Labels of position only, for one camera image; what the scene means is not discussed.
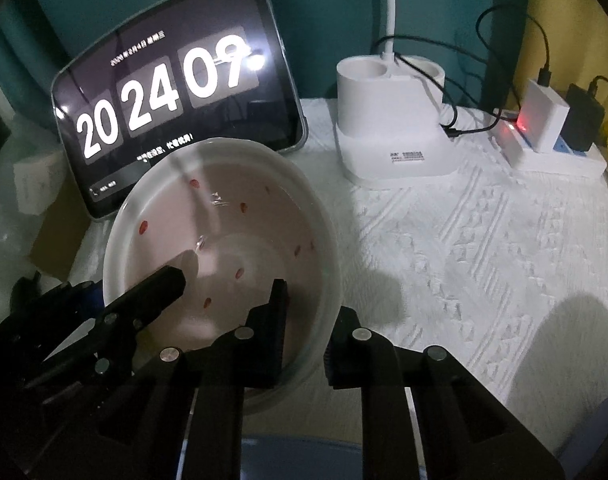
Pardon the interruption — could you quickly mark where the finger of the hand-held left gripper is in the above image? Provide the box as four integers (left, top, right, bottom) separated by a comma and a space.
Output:
29, 266, 187, 387

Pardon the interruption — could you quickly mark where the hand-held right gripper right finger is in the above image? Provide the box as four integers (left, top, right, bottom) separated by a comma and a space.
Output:
323, 306, 565, 480

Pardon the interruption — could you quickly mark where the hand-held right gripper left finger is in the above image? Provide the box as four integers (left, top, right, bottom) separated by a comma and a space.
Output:
96, 277, 290, 480

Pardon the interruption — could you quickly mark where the dark blue plate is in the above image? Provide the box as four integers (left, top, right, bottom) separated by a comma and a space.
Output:
241, 437, 430, 480

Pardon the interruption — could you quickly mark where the pink spotted bowl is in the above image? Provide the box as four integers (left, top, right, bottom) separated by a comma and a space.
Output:
102, 141, 343, 416

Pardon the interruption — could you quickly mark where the cardboard box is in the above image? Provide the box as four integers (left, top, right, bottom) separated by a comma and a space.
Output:
29, 205, 92, 281

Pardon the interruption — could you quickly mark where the white tablecloth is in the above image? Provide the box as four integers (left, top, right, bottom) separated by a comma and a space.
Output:
69, 97, 608, 480

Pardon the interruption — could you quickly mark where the small white box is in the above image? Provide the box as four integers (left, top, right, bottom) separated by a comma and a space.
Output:
11, 152, 67, 216

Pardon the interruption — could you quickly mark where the tablet showing clock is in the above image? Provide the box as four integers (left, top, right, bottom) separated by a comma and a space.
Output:
50, 0, 310, 220

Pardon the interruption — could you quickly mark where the white desk lamp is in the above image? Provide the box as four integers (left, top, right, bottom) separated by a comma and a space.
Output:
334, 0, 467, 190

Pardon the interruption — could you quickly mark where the white power strip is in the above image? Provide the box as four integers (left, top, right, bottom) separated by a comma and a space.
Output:
490, 119, 608, 178

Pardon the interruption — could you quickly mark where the teal curtain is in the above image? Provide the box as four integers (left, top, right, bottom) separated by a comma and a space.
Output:
0, 0, 530, 111

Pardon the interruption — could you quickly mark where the white charger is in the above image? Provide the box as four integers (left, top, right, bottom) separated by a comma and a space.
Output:
518, 78, 571, 153

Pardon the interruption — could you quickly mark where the black charger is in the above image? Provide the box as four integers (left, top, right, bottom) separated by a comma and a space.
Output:
560, 84, 608, 153

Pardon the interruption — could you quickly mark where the yellow curtain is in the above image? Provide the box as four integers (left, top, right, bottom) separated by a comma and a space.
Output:
514, 0, 608, 126

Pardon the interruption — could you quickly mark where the black lamp cable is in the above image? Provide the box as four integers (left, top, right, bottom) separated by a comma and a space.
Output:
373, 35, 515, 141

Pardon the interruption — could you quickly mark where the black looped cable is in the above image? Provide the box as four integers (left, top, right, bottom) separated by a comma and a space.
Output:
475, 5, 554, 88

